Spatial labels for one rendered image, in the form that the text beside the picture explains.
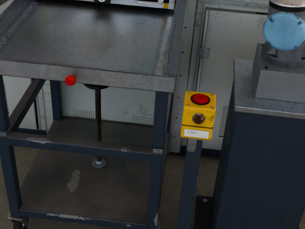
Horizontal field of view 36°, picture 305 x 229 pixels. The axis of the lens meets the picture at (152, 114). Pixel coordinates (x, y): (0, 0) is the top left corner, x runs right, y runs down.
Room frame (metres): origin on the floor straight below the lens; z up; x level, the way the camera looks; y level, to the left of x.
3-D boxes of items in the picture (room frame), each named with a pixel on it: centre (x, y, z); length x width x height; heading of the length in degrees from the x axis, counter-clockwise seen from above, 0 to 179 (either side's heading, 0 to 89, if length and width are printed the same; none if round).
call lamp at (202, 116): (0.94, -0.12, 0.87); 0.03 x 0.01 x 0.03; 86
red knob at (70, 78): (1.19, 0.25, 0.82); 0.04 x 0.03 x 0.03; 176
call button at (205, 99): (0.99, -0.12, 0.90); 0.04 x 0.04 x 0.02
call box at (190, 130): (0.99, -0.12, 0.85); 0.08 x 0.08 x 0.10; 86
